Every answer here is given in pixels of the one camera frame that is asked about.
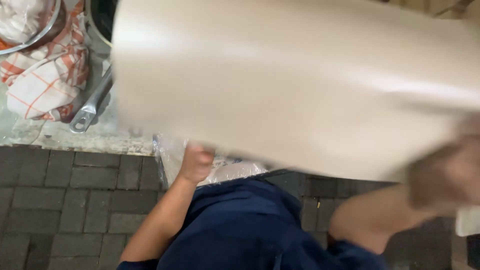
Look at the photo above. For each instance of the person's left hand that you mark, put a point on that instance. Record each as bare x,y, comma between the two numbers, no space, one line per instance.
195,164

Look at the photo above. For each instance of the person's right hand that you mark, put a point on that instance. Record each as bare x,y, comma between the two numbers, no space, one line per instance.
446,176

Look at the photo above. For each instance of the person's left fingers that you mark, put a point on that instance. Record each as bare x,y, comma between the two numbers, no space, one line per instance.
200,152

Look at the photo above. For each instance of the clear plastic package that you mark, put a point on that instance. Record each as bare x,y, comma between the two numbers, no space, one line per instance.
228,168

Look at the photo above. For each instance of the large beige paper sheet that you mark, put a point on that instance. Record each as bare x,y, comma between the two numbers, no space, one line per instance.
292,86

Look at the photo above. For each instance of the person's navy blue clothing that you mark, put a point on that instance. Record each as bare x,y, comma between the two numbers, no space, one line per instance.
255,228

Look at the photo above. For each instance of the steel frying pan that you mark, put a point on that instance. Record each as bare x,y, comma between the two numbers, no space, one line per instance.
93,90

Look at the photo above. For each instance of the orange checked kitchen towel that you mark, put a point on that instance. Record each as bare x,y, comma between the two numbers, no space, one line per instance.
48,75

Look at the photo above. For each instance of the steel mixing bowl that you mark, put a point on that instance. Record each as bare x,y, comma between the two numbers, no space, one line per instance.
26,22

